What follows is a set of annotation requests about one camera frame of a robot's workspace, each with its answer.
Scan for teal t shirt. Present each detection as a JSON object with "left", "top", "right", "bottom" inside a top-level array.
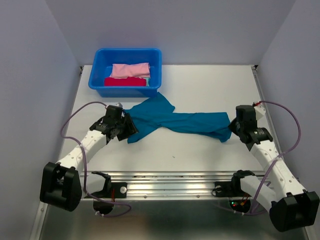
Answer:
[{"left": 126, "top": 93, "right": 232, "bottom": 144}]

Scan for blue plastic bin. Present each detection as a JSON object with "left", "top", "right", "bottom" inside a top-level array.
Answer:
[{"left": 88, "top": 48, "right": 162, "bottom": 98}]

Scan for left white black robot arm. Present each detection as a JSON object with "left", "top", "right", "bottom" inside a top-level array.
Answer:
[{"left": 39, "top": 103, "right": 138, "bottom": 217}]

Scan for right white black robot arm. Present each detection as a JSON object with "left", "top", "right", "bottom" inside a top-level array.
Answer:
[{"left": 228, "top": 102, "right": 320, "bottom": 232}]

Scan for red folded t shirt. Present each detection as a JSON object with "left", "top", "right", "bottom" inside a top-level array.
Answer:
[{"left": 104, "top": 77, "right": 147, "bottom": 87}]

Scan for light teal folded shirt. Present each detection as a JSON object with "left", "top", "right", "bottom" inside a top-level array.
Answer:
[{"left": 144, "top": 77, "right": 150, "bottom": 87}]

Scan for pink folded t shirt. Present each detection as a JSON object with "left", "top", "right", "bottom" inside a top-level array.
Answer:
[{"left": 110, "top": 62, "right": 151, "bottom": 79}]

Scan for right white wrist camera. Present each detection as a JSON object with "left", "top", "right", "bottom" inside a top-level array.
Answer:
[{"left": 252, "top": 102, "right": 266, "bottom": 121}]

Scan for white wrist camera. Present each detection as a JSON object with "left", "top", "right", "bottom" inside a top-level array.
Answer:
[
  {"left": 252, "top": 102, "right": 266, "bottom": 121},
  {"left": 113, "top": 102, "right": 123, "bottom": 109}
]

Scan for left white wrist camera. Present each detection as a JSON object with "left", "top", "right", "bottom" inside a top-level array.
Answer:
[{"left": 113, "top": 102, "right": 123, "bottom": 109}]

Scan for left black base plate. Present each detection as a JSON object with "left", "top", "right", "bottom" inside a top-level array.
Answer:
[{"left": 88, "top": 181, "right": 128, "bottom": 199}]

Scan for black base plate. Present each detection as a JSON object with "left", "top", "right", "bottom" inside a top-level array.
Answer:
[
  {"left": 212, "top": 181, "right": 241, "bottom": 198},
  {"left": 88, "top": 181, "right": 128, "bottom": 199}
]

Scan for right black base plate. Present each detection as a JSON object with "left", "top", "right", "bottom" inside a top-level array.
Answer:
[{"left": 212, "top": 181, "right": 241, "bottom": 198}]

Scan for aluminium rail frame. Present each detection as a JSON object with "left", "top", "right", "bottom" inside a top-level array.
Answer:
[{"left": 41, "top": 65, "right": 306, "bottom": 240}]

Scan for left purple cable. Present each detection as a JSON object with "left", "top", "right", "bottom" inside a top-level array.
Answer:
[{"left": 61, "top": 101, "right": 132, "bottom": 218}]

